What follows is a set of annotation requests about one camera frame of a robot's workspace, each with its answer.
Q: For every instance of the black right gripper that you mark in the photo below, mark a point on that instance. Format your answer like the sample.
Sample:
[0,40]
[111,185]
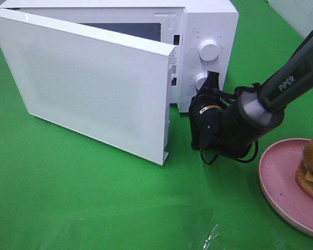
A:
[205,113]

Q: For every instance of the white microwave door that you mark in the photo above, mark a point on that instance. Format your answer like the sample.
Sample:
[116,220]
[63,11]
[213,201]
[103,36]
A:
[109,86]

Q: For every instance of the pink round plate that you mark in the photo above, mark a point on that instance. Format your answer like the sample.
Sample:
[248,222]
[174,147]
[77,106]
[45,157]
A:
[277,176]

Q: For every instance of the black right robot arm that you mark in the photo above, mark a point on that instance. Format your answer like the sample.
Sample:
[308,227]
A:
[230,124]

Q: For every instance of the lower white microwave knob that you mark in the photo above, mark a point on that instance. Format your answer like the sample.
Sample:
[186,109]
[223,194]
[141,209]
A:
[200,80]

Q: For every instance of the white microwave knob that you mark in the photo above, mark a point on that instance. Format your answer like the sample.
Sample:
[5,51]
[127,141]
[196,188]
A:
[209,49]
[200,80]

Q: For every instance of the upper white microwave knob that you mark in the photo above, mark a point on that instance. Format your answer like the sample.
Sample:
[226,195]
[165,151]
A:
[209,49]

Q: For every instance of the white microwave oven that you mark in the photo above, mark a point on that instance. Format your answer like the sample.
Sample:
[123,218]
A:
[149,25]

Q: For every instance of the clear tape patch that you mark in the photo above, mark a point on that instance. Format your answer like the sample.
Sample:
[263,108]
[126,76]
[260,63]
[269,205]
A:
[199,228]

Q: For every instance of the green table mat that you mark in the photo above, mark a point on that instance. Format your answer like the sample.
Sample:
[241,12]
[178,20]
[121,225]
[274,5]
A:
[62,190]

